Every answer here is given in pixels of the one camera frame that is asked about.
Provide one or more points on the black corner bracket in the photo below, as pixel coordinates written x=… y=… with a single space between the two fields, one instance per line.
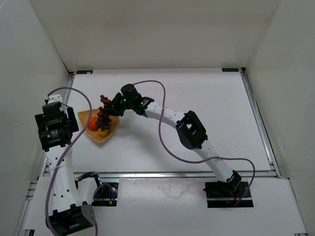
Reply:
x=84 y=72
x=230 y=70

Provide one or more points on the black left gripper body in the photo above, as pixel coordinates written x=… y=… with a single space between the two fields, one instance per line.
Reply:
x=38 y=123

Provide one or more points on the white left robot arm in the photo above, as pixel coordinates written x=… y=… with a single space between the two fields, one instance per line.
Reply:
x=68 y=205

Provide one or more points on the black left corner bracket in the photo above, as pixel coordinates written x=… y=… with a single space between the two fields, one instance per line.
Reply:
x=84 y=72

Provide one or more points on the dark red fake grapes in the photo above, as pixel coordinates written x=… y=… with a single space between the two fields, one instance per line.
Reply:
x=103 y=121

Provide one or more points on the left aluminium frame rail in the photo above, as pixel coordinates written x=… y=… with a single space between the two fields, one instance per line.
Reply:
x=49 y=144

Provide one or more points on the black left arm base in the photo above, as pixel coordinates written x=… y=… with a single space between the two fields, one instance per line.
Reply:
x=106 y=196

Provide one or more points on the black right corner bracket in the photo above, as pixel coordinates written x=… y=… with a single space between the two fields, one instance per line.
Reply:
x=230 y=70

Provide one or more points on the front aluminium frame rail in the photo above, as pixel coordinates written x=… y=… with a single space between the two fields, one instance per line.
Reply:
x=245 y=174

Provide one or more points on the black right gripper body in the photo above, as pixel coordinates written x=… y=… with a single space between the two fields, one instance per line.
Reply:
x=114 y=104

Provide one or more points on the aluminium frame rail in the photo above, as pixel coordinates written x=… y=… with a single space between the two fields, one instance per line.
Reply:
x=245 y=174
x=259 y=122
x=49 y=144

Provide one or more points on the right aluminium frame rail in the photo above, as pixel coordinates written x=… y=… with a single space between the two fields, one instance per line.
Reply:
x=259 y=122

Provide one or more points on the yellow fake lemon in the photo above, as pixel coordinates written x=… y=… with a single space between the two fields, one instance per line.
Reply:
x=102 y=132

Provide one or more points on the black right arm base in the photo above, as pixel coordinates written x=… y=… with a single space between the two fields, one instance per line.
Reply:
x=220 y=197

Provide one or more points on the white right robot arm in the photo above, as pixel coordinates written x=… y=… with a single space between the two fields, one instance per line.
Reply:
x=190 y=130

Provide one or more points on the fake orange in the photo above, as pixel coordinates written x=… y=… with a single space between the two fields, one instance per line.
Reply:
x=92 y=123

